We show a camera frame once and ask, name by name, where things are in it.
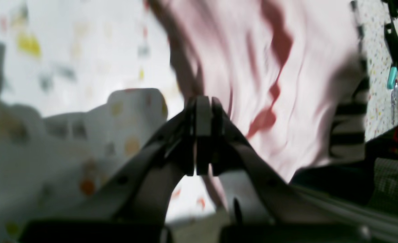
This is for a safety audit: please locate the clear handle screwdriver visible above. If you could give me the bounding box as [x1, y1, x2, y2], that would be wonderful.
[391, 81, 398, 126]

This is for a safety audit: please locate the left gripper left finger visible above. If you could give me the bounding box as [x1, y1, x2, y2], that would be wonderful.
[19, 96, 211, 243]

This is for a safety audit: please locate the turquoise highlighter marker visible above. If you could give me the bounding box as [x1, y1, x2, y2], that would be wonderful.
[387, 65, 398, 90]

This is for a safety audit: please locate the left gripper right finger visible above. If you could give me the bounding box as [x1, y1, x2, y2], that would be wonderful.
[211, 98, 398, 243]

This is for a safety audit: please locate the pink T-shirt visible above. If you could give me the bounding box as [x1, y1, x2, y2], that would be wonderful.
[147, 0, 374, 205]

